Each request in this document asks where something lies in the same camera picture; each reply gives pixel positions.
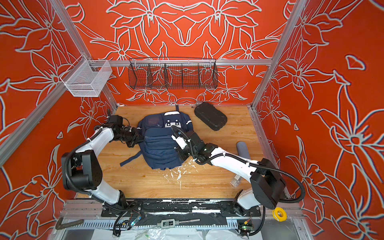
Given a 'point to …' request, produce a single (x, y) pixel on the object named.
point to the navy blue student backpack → (159, 148)
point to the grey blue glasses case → (243, 150)
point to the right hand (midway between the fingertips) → (173, 149)
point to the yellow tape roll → (279, 214)
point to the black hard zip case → (210, 116)
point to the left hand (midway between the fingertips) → (145, 136)
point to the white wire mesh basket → (89, 79)
